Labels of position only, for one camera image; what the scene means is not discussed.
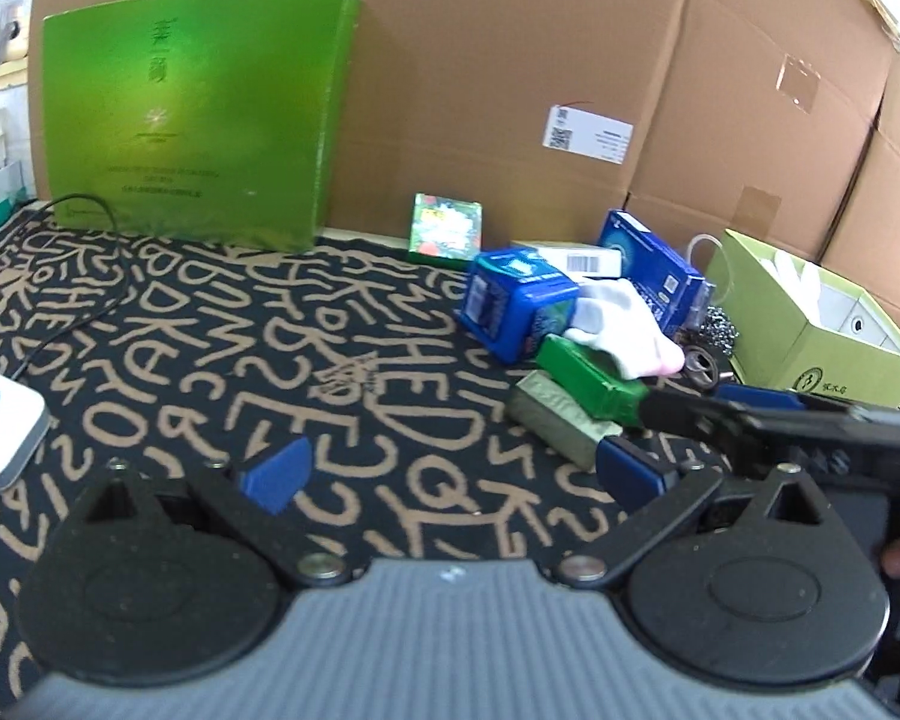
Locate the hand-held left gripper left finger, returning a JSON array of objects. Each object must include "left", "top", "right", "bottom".
[{"left": 71, "top": 436, "right": 350, "bottom": 590}]

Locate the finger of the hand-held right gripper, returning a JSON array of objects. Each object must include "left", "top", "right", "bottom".
[
  {"left": 716, "top": 382, "right": 871, "bottom": 425},
  {"left": 640, "top": 390, "right": 777, "bottom": 477}
]

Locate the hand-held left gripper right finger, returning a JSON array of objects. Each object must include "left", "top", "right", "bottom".
[{"left": 559, "top": 436, "right": 833, "bottom": 590}]

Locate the light green box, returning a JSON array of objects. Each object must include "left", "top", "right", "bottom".
[{"left": 705, "top": 229, "right": 900, "bottom": 410}]

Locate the olive green box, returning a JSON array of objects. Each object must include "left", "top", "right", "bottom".
[{"left": 506, "top": 370, "right": 623, "bottom": 470}]

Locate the white sock with pink toe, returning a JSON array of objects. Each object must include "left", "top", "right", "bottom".
[{"left": 566, "top": 277, "right": 687, "bottom": 380}]

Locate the dark green box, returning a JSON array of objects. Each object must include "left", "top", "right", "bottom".
[{"left": 534, "top": 334, "right": 650, "bottom": 425}]

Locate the blue tissue pack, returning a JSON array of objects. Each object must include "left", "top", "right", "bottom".
[{"left": 457, "top": 246, "right": 580, "bottom": 365}]

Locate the pale yellow barcode box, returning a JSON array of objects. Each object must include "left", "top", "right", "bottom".
[{"left": 510, "top": 240, "right": 622, "bottom": 278}]

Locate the clear plastic cup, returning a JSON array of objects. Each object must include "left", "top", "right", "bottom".
[{"left": 686, "top": 234, "right": 725, "bottom": 278}]

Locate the blue cardboard box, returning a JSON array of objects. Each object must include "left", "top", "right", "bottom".
[{"left": 596, "top": 208, "right": 706, "bottom": 338}]

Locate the small floral green box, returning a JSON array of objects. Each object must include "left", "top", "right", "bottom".
[{"left": 405, "top": 193, "right": 485, "bottom": 265}]

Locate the white shipping label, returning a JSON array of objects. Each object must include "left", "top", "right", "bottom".
[{"left": 544, "top": 105, "right": 635, "bottom": 166}]

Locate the large flat green box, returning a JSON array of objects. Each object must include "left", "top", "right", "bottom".
[{"left": 41, "top": 0, "right": 365, "bottom": 254}]

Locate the large cardboard box with label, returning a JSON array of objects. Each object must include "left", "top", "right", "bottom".
[{"left": 30, "top": 0, "right": 895, "bottom": 256}]

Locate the dark round metal ring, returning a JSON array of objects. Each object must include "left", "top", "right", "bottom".
[{"left": 679, "top": 345, "right": 725, "bottom": 391}]

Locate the black cable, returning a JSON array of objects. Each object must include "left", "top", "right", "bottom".
[{"left": 11, "top": 195, "right": 132, "bottom": 383}]

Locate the white device with blue ring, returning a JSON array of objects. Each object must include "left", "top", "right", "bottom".
[{"left": 0, "top": 360, "right": 50, "bottom": 492}]

